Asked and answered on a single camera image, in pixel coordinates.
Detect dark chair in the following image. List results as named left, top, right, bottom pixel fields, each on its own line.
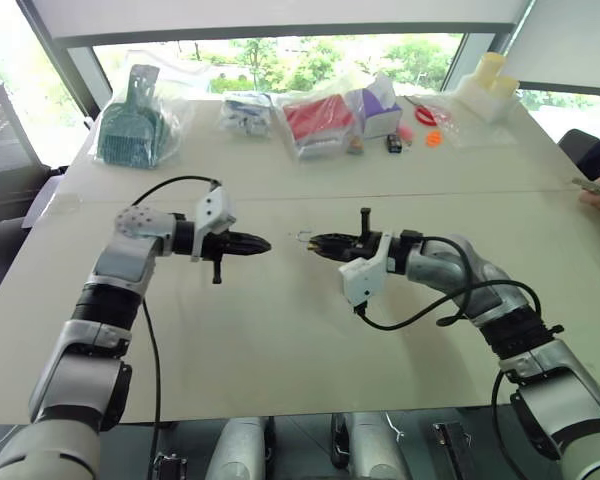
left=557, top=128, right=600, bottom=164

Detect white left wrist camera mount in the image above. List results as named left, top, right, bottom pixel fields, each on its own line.
left=189, top=183, right=239, bottom=264

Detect white plastic holder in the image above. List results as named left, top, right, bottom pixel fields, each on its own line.
left=454, top=74, right=524, bottom=124

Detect black robot waist part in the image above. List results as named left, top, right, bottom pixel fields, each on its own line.
left=329, top=412, right=352, bottom=470

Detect teal dustpan in bag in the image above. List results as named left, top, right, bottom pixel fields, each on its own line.
left=90, top=62, right=185, bottom=172

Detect teal plastic dustpan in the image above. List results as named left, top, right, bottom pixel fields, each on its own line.
left=98, top=64, right=169, bottom=169

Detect black metal bracket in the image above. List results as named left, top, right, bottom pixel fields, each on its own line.
left=432, top=422, right=474, bottom=480
left=152, top=452, right=189, bottom=480

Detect red handled scissors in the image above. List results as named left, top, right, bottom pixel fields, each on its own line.
left=408, top=97, right=439, bottom=127

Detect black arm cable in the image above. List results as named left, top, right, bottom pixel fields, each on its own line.
left=128, top=174, right=224, bottom=459
left=354, top=234, right=566, bottom=480

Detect bag of blue white items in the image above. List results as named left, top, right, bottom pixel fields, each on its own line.
left=215, top=91, right=275, bottom=139

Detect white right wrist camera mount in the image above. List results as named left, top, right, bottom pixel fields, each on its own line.
left=338, top=230, right=394, bottom=309

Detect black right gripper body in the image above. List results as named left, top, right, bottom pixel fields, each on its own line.
left=352, top=207, right=384, bottom=262

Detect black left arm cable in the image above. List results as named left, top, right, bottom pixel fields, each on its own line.
left=128, top=174, right=224, bottom=459

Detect purple white tissue box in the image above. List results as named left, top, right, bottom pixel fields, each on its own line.
left=344, top=74, right=404, bottom=141

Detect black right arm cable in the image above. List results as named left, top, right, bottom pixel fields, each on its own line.
left=354, top=234, right=566, bottom=480

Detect clear plastic bag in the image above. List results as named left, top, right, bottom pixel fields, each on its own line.
left=404, top=92, right=482, bottom=149

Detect grey metal tool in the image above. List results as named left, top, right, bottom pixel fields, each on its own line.
left=572, top=177, right=600, bottom=202

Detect silver rounded robot leg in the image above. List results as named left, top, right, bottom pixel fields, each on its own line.
left=213, top=416, right=275, bottom=480
left=347, top=411, right=407, bottom=480

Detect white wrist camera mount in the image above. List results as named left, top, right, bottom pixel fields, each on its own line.
left=189, top=183, right=239, bottom=264
left=338, top=230, right=394, bottom=309

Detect cream cylinder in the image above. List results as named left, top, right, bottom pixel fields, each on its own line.
left=474, top=52, right=507, bottom=92
left=489, top=74, right=520, bottom=102

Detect red box in plastic bag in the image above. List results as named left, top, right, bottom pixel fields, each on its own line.
left=277, top=90, right=359, bottom=162

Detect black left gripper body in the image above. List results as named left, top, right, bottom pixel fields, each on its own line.
left=199, top=230, right=234, bottom=285

